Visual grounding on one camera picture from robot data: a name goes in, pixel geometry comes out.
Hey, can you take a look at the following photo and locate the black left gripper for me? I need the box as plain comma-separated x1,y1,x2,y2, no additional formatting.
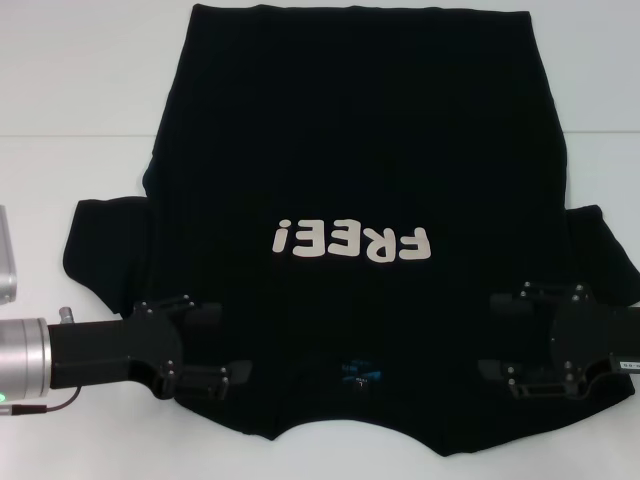
47,294,254,401

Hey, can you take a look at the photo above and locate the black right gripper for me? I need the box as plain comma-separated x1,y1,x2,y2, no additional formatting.
476,281,640,401

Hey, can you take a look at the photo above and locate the black shirt with FREE print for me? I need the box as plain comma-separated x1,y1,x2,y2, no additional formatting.
60,3,640,430

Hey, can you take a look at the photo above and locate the dark red thin cable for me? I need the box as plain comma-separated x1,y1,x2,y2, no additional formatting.
0,385,84,414

